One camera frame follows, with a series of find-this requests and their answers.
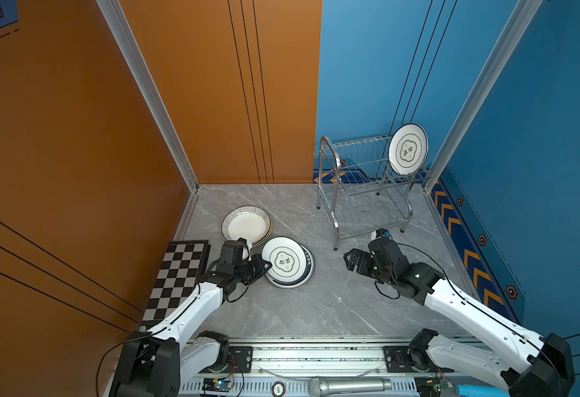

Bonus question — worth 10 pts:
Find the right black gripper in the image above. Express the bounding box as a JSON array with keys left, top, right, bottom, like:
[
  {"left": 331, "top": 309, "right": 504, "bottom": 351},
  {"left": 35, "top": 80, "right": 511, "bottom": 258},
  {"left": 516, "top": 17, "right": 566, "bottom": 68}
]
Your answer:
[{"left": 341, "top": 248, "right": 395, "bottom": 288}]

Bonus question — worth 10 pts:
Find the white plate flower emblem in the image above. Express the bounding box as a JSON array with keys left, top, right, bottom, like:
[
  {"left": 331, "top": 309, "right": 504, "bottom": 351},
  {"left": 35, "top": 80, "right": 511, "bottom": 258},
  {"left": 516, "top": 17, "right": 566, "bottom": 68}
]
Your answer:
[{"left": 261, "top": 237, "right": 307, "bottom": 283}]

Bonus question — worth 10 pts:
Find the white deep plate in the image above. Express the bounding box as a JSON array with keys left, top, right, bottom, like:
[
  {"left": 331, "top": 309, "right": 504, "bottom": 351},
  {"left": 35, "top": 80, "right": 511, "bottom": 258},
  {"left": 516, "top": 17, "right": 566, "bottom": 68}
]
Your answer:
[{"left": 221, "top": 206, "right": 272, "bottom": 246}]

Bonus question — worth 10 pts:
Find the silver wire dish rack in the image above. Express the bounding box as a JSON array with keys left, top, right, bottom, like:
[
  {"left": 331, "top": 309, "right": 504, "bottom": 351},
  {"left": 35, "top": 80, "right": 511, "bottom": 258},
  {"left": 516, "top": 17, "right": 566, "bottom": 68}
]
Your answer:
[{"left": 314, "top": 136, "right": 428, "bottom": 250}]

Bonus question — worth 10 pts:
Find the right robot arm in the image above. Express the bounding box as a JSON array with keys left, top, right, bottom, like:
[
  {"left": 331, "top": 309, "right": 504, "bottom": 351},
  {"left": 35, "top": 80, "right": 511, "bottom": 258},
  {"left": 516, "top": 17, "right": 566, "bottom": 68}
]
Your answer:
[{"left": 344, "top": 229, "right": 576, "bottom": 396}]

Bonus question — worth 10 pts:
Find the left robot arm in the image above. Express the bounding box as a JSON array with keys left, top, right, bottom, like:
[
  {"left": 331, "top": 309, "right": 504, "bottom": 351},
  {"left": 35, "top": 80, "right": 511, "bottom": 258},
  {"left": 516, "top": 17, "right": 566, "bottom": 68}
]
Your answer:
[{"left": 108, "top": 238, "right": 272, "bottom": 396}]

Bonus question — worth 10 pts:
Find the black white chessboard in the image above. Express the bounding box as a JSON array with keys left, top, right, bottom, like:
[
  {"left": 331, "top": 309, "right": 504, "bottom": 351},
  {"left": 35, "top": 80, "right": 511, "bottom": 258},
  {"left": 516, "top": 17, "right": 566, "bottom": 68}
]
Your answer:
[{"left": 140, "top": 240, "right": 211, "bottom": 331}]

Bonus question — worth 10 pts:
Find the round black white sticker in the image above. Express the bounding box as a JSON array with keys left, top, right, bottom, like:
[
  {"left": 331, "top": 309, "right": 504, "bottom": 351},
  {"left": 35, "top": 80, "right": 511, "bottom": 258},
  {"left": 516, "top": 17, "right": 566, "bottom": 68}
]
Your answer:
[{"left": 271, "top": 381, "right": 286, "bottom": 397}]

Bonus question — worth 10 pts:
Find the green circuit board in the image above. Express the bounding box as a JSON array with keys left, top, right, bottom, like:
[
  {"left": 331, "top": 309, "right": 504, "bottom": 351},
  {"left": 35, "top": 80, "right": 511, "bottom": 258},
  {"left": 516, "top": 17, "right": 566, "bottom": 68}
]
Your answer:
[{"left": 201, "top": 378, "right": 235, "bottom": 396}]

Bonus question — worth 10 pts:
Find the light blue cylinder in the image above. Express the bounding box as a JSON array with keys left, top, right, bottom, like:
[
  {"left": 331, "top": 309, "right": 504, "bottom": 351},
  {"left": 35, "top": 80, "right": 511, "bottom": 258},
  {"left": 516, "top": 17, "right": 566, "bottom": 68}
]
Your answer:
[{"left": 455, "top": 385, "right": 509, "bottom": 397}]

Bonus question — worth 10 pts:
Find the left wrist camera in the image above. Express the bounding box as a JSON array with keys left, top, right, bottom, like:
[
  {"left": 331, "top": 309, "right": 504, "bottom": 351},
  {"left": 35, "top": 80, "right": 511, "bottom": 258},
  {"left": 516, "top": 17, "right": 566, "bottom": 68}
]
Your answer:
[{"left": 237, "top": 238, "right": 252, "bottom": 261}]

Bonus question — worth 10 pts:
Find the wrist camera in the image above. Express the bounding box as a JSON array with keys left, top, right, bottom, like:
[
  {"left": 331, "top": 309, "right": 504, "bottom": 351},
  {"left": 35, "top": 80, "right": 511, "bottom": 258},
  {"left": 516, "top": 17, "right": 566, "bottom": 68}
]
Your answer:
[
  {"left": 237, "top": 238, "right": 252, "bottom": 261},
  {"left": 370, "top": 228, "right": 392, "bottom": 241}
]

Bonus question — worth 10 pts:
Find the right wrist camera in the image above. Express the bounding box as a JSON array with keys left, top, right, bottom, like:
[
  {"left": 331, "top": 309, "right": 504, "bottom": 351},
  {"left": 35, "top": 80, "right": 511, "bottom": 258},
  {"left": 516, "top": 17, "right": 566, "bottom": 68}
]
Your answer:
[{"left": 370, "top": 228, "right": 392, "bottom": 241}]

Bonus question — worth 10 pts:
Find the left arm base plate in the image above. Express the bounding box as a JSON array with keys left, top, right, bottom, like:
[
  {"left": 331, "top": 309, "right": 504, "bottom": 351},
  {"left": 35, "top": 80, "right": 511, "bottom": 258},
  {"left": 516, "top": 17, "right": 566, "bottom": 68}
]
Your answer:
[{"left": 199, "top": 346, "right": 254, "bottom": 375}]

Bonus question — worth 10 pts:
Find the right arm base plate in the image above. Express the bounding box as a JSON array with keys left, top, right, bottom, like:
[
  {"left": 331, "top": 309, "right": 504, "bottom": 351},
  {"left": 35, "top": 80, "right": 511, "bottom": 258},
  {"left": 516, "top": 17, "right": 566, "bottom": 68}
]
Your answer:
[{"left": 383, "top": 346, "right": 439, "bottom": 373}]

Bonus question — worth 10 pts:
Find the aluminium rail frame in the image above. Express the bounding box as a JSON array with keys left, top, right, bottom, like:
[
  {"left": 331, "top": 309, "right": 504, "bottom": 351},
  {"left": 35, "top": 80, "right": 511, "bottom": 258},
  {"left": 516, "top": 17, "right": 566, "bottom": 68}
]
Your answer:
[{"left": 102, "top": 336, "right": 537, "bottom": 397}]

